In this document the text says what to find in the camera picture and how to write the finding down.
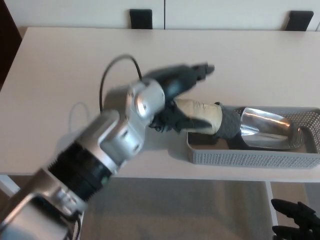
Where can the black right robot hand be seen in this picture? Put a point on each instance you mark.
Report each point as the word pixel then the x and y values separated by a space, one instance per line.
pixel 308 222

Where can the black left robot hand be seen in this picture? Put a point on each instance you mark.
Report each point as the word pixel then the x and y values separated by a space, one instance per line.
pixel 177 77

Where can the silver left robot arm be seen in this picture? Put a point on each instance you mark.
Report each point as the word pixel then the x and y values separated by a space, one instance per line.
pixel 117 135

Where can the white desk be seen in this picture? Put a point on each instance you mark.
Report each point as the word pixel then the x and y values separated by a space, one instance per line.
pixel 62 62

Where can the white cabinet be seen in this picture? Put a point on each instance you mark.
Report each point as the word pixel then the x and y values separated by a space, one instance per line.
pixel 220 12

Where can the grey perforated plastic basket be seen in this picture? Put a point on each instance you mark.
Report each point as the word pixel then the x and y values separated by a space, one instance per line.
pixel 250 158

